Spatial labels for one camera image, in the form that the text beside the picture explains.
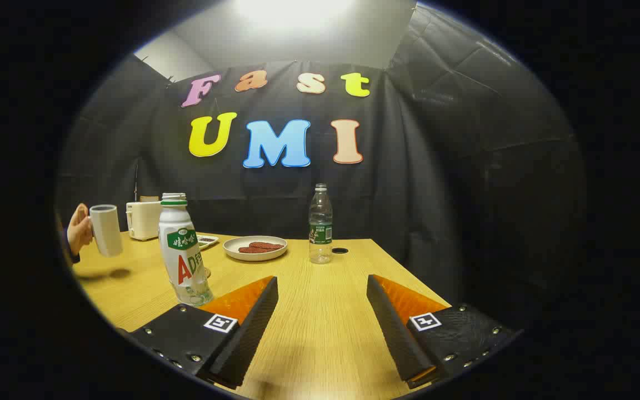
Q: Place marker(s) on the small black bottle cap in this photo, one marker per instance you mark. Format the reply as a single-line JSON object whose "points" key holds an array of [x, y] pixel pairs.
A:
{"points": [[340, 250]]}

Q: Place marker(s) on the clear plastic water bottle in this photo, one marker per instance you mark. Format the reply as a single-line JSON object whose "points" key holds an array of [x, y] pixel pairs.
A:
{"points": [[320, 222]]}

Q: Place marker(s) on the ceiling light panel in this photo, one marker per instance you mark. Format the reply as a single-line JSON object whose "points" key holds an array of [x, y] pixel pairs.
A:
{"points": [[292, 11]]}

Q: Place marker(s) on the black backdrop cloth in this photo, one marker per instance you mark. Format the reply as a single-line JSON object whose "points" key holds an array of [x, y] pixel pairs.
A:
{"points": [[436, 183]]}

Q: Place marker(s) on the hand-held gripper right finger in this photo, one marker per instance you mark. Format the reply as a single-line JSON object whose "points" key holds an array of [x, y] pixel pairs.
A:
{"points": [[395, 333]]}

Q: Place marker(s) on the wooden table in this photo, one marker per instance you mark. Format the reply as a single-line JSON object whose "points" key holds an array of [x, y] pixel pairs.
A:
{"points": [[320, 311]]}

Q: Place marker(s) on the small white divided bean dish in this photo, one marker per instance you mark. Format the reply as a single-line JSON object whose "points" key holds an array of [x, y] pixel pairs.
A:
{"points": [[207, 240]]}

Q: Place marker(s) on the white juice bottle green label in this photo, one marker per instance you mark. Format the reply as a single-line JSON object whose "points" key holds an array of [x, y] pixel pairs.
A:
{"points": [[182, 250]]}

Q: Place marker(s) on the red sausage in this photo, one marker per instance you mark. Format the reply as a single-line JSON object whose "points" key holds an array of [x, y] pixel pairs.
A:
{"points": [[267, 245], [253, 250]]}

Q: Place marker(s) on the white toaster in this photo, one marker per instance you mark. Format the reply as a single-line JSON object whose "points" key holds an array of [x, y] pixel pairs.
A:
{"points": [[143, 219]]}

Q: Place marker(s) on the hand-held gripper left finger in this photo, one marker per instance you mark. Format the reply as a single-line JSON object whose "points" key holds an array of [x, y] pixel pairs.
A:
{"points": [[248, 339]]}

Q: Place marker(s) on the round white plate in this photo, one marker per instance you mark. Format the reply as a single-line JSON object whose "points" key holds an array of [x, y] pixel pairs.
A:
{"points": [[234, 250]]}

